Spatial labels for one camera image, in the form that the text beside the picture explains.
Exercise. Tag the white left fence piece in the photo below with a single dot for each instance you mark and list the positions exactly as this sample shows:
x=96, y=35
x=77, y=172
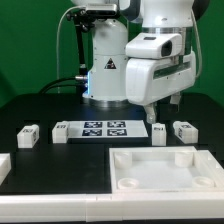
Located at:
x=5, y=166

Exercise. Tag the white front fence rail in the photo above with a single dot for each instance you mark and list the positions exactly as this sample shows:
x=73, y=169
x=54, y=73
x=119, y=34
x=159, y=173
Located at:
x=111, y=207

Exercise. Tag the paper sheet with tags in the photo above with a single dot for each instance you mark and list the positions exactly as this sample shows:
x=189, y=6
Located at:
x=107, y=129

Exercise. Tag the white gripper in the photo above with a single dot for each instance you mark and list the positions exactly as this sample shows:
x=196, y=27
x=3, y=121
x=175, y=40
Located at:
x=156, y=69

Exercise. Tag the black camera stand pole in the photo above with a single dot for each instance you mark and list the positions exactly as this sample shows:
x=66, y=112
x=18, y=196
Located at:
x=80, y=43

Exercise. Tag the black camera on stand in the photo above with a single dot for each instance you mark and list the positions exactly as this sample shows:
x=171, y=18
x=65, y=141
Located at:
x=102, y=10

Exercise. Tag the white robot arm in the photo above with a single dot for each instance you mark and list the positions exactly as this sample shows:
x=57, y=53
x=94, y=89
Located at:
x=106, y=80

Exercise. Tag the white square tabletop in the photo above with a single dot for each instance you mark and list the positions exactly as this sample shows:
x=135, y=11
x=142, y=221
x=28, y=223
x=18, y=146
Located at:
x=164, y=169

